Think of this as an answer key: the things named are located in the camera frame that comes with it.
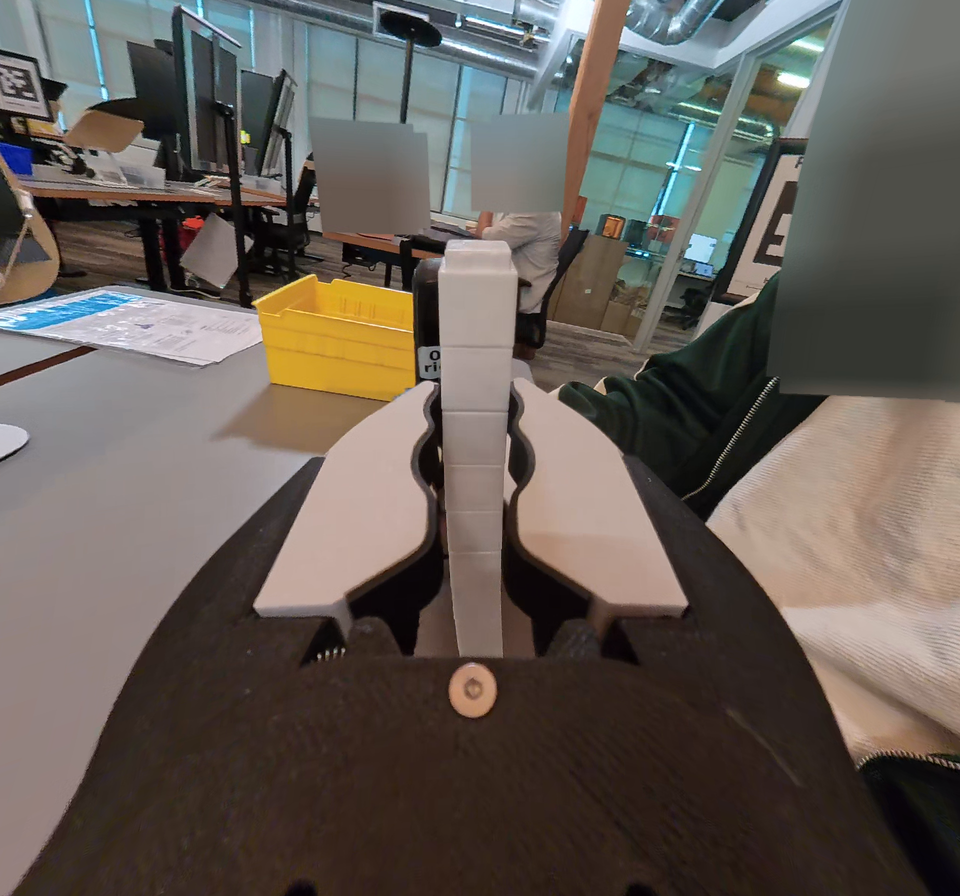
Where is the grey desk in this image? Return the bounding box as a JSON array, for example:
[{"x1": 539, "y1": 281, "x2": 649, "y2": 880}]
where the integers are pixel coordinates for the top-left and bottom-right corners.
[{"x1": 0, "y1": 284, "x2": 541, "y2": 896}]

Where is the cream white shirt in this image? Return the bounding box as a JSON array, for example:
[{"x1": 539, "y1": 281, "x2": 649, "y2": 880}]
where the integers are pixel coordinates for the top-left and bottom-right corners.
[{"x1": 708, "y1": 393, "x2": 960, "y2": 770}]

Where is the wooden background table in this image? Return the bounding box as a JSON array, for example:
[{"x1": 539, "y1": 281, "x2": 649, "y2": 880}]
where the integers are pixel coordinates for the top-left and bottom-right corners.
[{"x1": 15, "y1": 176, "x2": 316, "y2": 211}]

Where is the white sign board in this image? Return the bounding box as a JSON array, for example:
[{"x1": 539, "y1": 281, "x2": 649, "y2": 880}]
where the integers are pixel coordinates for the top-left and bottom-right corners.
[{"x1": 716, "y1": 137, "x2": 807, "y2": 305}]

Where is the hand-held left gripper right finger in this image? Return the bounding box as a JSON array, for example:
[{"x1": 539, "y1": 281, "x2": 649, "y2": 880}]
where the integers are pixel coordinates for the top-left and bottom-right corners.
[{"x1": 504, "y1": 378, "x2": 690, "y2": 635}]

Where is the brown cardboard box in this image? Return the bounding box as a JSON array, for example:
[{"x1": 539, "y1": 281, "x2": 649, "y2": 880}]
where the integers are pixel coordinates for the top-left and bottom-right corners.
[{"x1": 555, "y1": 236, "x2": 654, "y2": 335}]

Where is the wooden post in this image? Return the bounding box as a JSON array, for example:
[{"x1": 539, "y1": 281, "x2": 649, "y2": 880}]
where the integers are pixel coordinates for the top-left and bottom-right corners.
[{"x1": 562, "y1": 0, "x2": 648, "y2": 226}]

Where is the black pole with round cap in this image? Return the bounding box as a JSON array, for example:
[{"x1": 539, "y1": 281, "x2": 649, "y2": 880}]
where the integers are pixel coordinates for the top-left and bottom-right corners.
[{"x1": 378, "y1": 11, "x2": 444, "y2": 125}]

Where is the printed paper sheet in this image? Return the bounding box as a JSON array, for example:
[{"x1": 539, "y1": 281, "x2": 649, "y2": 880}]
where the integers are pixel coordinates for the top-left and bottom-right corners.
[{"x1": 0, "y1": 288, "x2": 264, "y2": 368}]

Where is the dark green zip jacket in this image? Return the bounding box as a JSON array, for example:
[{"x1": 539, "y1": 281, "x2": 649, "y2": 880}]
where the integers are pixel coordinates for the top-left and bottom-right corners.
[{"x1": 558, "y1": 273, "x2": 960, "y2": 896}]

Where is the white leaning panel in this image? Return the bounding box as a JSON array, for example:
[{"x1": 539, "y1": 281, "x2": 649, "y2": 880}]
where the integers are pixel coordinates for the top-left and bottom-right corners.
[{"x1": 180, "y1": 213, "x2": 256, "y2": 290}]

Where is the tan board stand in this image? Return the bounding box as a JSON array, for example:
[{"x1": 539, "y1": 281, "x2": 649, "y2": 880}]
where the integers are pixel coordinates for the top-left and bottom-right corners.
[{"x1": 63, "y1": 97, "x2": 147, "y2": 181}]

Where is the person's right forearm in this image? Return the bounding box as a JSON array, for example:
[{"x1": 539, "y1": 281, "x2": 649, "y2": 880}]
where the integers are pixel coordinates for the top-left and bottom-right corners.
[{"x1": 558, "y1": 356, "x2": 714, "y2": 477}]

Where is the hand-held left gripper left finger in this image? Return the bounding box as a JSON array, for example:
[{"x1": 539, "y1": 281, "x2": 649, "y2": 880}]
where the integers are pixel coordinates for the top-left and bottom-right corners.
[{"x1": 253, "y1": 383, "x2": 444, "y2": 635}]

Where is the framed marker sign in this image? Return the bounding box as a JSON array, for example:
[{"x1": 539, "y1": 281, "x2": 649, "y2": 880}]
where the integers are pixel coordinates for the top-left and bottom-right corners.
[{"x1": 0, "y1": 48, "x2": 57, "y2": 123}]

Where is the white long box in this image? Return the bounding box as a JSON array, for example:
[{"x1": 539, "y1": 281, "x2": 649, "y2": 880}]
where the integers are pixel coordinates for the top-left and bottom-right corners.
[{"x1": 437, "y1": 239, "x2": 520, "y2": 661}]

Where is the black computer monitor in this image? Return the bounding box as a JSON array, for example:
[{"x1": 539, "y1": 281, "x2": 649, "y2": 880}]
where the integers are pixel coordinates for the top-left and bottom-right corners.
[{"x1": 127, "y1": 3, "x2": 297, "y2": 177}]

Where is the yellow plastic bin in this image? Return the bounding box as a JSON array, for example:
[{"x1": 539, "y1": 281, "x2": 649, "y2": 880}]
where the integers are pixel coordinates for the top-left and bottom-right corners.
[{"x1": 253, "y1": 277, "x2": 417, "y2": 402}]

